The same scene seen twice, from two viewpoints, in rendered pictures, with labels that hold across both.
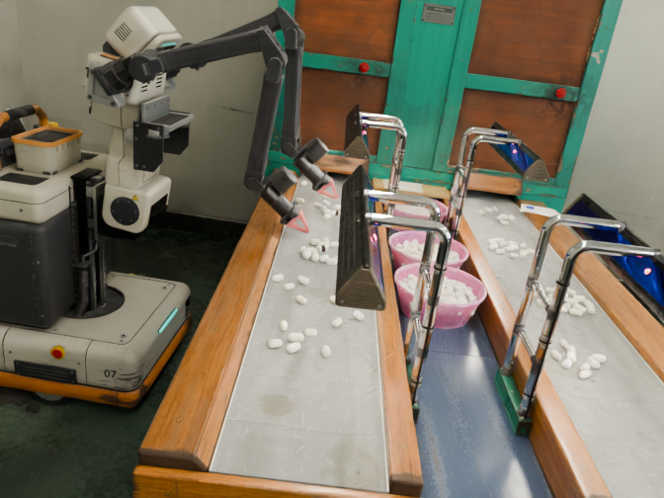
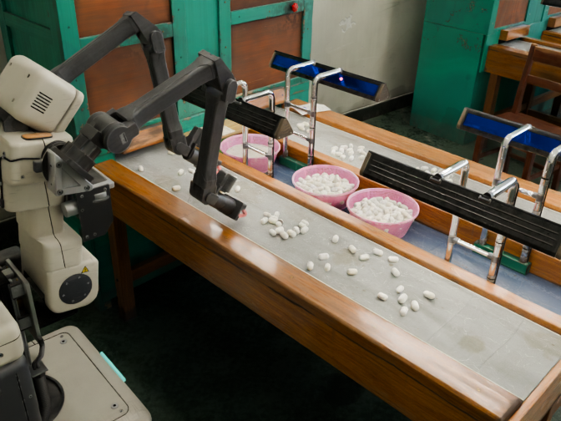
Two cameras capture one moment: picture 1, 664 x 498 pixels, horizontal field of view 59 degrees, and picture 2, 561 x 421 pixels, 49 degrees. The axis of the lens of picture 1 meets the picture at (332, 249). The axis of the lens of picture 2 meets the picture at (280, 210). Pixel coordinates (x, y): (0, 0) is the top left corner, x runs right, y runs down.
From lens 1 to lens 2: 145 cm
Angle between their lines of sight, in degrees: 41
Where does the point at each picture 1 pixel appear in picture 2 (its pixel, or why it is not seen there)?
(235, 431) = (490, 372)
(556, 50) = not seen: outside the picture
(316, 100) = (113, 81)
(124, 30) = (43, 99)
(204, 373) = (429, 357)
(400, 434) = (538, 311)
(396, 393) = (499, 291)
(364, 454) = (538, 334)
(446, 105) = (220, 45)
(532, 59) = not seen: outside the picture
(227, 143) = not seen: outside the picture
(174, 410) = (467, 388)
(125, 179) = (72, 256)
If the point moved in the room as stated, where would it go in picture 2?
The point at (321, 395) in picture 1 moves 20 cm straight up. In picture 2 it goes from (472, 322) to (486, 263)
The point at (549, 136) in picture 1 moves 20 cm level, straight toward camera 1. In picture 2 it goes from (290, 44) to (309, 55)
